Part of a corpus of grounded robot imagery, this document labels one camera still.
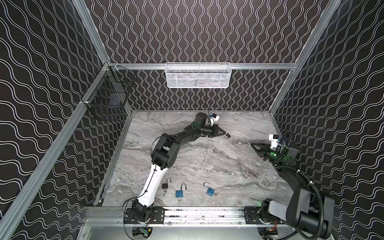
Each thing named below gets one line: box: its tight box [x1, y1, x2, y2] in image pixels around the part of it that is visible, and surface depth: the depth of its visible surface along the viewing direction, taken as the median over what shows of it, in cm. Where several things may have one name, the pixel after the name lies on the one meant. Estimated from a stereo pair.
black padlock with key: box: [162, 178, 172, 196], surface depth 85 cm
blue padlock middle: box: [175, 183, 187, 198], surface depth 83 cm
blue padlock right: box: [203, 181, 215, 197], surface depth 83 cm
